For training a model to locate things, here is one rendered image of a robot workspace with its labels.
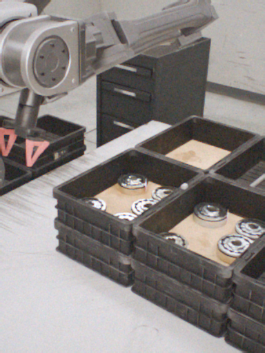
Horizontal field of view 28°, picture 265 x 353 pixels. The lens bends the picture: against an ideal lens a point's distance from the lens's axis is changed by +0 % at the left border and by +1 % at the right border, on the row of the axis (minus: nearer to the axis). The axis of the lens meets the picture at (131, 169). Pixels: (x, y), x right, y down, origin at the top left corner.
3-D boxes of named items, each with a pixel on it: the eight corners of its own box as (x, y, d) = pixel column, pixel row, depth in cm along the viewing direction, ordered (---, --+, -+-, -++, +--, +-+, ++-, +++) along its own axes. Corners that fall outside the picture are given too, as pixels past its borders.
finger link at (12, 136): (8, 154, 151) (16, 121, 149) (26, 160, 147) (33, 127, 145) (-11, 153, 145) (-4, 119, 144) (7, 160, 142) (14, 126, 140)
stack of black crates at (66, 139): (37, 229, 278) (32, 152, 257) (-2, 210, 294) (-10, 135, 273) (88, 199, 307) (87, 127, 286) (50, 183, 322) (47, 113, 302)
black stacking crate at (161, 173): (128, 261, 148) (129, 227, 143) (52, 223, 164) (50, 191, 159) (202, 205, 176) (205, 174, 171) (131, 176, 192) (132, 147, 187)
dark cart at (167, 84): (150, 197, 339) (157, 57, 297) (96, 176, 362) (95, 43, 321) (198, 165, 382) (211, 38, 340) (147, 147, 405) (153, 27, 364)
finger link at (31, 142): (25, 160, 147) (33, 127, 146) (44, 169, 143) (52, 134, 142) (7, 160, 142) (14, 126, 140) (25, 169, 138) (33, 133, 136)
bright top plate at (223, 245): (241, 262, 142) (241, 260, 142) (210, 245, 148) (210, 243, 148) (261, 246, 149) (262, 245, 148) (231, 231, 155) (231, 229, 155)
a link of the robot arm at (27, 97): (20, 79, 138) (41, 85, 138) (28, 80, 145) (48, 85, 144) (14, 106, 139) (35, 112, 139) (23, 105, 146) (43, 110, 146)
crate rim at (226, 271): (228, 280, 128) (230, 271, 127) (129, 233, 144) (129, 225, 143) (296, 212, 156) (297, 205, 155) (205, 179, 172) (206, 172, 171)
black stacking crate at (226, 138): (203, 204, 177) (205, 174, 171) (132, 176, 192) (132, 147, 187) (257, 163, 205) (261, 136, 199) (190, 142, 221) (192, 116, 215)
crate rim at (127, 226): (129, 233, 144) (129, 225, 143) (50, 196, 160) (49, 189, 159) (205, 179, 172) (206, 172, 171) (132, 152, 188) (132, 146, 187)
